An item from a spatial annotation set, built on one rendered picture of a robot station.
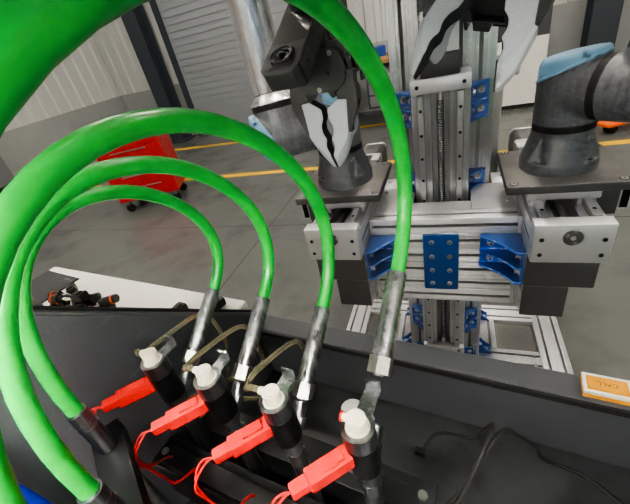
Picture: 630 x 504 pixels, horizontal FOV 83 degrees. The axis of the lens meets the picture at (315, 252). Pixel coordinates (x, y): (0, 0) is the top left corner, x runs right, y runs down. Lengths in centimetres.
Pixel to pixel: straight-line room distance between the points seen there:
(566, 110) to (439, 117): 27
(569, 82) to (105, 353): 88
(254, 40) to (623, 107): 71
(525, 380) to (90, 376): 55
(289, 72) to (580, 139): 67
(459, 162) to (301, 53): 68
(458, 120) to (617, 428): 67
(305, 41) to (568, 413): 56
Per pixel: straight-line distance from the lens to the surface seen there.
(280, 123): 87
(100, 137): 19
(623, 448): 66
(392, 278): 34
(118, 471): 43
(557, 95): 89
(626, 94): 84
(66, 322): 46
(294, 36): 43
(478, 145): 110
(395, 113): 31
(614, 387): 60
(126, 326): 50
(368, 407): 33
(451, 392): 62
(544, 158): 92
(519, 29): 40
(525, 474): 65
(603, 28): 627
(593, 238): 87
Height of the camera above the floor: 141
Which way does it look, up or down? 32 degrees down
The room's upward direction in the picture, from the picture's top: 13 degrees counter-clockwise
